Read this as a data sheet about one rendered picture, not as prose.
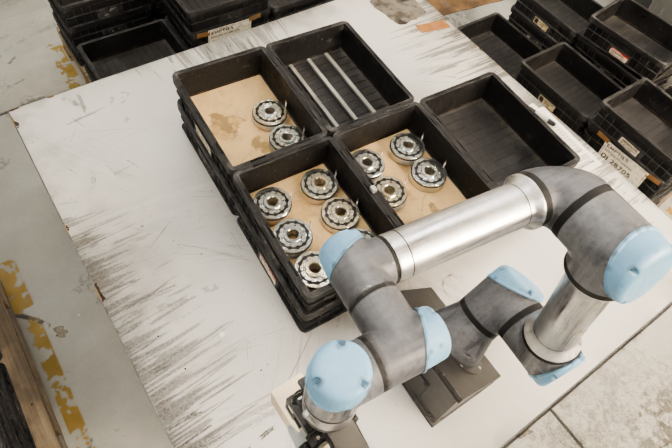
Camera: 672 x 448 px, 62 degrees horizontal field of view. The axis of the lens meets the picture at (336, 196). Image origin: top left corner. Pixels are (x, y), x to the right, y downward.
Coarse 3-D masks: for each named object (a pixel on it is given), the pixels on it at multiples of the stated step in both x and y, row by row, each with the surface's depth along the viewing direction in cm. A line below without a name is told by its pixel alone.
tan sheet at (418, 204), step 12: (408, 132) 170; (372, 144) 166; (384, 144) 166; (384, 156) 164; (396, 168) 162; (408, 168) 162; (408, 180) 160; (408, 192) 157; (420, 192) 158; (444, 192) 159; (456, 192) 159; (408, 204) 155; (420, 204) 155; (432, 204) 156; (444, 204) 156; (408, 216) 152; (420, 216) 153
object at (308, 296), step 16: (304, 144) 150; (336, 144) 151; (272, 160) 146; (240, 192) 141; (368, 192) 143; (256, 208) 137; (384, 208) 141; (272, 240) 132; (288, 272) 130; (304, 288) 126; (320, 288) 126
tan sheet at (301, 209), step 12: (312, 168) 158; (324, 168) 159; (288, 180) 155; (300, 180) 155; (252, 192) 151; (288, 192) 153; (300, 204) 151; (312, 204) 151; (300, 216) 149; (312, 216) 149; (360, 216) 151; (312, 228) 147; (324, 228) 147; (324, 240) 145
